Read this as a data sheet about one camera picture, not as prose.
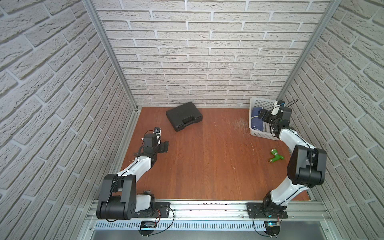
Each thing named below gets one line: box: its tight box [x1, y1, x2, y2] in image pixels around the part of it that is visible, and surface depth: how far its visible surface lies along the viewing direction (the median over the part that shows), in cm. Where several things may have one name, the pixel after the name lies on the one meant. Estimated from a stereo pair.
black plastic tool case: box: [166, 101, 203, 132], surface depth 112 cm
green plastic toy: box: [268, 148, 285, 163], surface depth 94 cm
